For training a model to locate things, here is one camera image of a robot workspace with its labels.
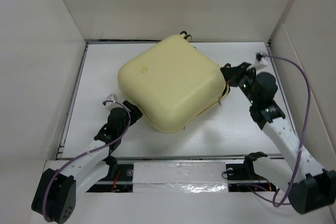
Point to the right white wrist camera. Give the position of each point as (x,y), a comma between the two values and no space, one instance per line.
(261,62)

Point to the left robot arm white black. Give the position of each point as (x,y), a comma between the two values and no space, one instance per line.
(58,189)

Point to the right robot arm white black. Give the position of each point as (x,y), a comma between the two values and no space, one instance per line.
(307,185)

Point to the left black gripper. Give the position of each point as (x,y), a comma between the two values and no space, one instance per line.
(135,112)

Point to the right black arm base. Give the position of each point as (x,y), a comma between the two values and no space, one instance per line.
(240,180)

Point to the silver aluminium rail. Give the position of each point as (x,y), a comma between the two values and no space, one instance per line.
(176,158)

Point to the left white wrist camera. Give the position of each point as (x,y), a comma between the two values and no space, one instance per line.
(110,102)

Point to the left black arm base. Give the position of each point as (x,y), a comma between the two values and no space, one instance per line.
(119,180)

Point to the yellow hard-shell suitcase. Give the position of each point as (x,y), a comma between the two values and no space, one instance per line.
(172,83)

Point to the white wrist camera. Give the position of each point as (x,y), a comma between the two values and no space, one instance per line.
(261,62)
(110,102)

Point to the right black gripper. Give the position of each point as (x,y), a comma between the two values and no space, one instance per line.
(231,74)

